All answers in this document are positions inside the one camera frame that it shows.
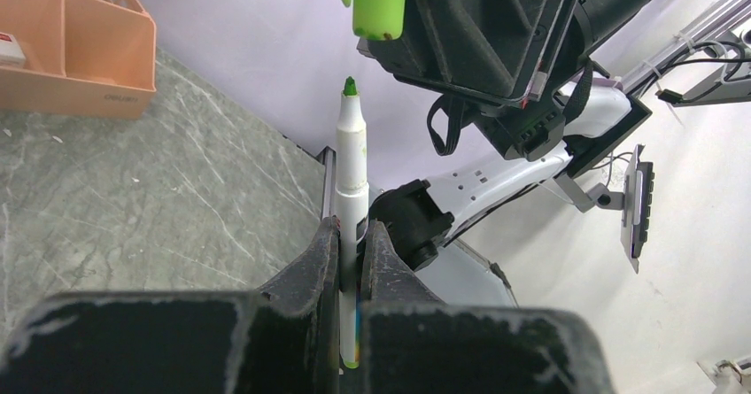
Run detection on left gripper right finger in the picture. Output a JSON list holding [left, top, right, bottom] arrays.
[[360, 220, 444, 393]]

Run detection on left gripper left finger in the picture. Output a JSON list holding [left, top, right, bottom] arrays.
[[228, 217, 339, 393]]

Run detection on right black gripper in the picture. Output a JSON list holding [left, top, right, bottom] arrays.
[[358, 0, 576, 106]]

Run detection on light green pen cap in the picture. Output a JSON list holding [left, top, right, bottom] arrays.
[[338, 0, 409, 42]]

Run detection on white marker multicolour label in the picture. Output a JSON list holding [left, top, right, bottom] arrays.
[[334, 76, 369, 369]]

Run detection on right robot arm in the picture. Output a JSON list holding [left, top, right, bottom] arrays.
[[359, 0, 653, 270]]

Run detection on orange desk file organizer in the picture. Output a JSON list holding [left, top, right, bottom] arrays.
[[1, 0, 157, 120]]

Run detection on small white eraser box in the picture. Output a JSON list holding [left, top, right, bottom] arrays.
[[0, 32, 27, 68]]

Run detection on aluminium frame rail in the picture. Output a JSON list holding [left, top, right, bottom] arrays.
[[623, 0, 750, 107]]

